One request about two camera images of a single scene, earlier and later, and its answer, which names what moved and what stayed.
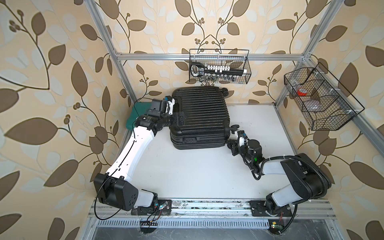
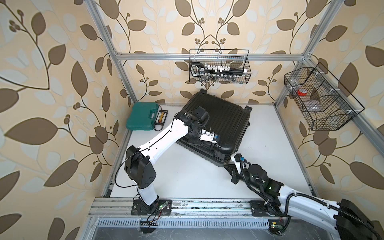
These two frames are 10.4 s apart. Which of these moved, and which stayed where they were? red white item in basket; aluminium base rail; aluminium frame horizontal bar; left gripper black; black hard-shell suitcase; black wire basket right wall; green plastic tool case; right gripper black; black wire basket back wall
Moved: left gripper black; right gripper black; black hard-shell suitcase
Stayed: red white item in basket; aluminium frame horizontal bar; aluminium base rail; black wire basket right wall; black wire basket back wall; green plastic tool case
